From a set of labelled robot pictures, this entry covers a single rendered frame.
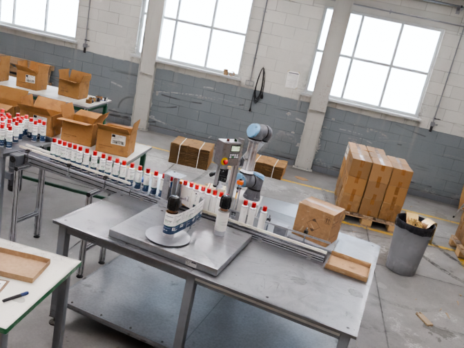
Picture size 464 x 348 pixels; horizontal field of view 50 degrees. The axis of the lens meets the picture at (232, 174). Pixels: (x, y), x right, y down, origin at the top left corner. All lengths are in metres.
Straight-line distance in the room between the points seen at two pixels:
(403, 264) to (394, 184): 1.48
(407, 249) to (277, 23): 4.79
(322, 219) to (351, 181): 3.21
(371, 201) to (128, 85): 5.09
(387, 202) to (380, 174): 0.41
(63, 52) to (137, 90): 1.63
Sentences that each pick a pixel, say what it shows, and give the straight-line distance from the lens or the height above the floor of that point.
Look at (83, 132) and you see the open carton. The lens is 5.51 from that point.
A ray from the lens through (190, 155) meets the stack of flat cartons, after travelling 7.96.
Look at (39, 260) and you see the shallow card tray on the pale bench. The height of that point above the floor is 0.81.
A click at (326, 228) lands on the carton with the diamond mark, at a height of 1.00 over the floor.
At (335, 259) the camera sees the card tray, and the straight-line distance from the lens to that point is 3.86.
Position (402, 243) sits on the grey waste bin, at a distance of 5.97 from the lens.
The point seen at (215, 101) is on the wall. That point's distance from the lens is 9.37.
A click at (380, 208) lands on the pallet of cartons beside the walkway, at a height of 0.29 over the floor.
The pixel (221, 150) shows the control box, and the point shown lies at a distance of 3.79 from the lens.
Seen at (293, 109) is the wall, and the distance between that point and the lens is 9.18.
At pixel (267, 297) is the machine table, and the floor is 0.83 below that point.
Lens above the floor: 2.37
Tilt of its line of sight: 17 degrees down
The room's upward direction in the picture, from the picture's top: 12 degrees clockwise
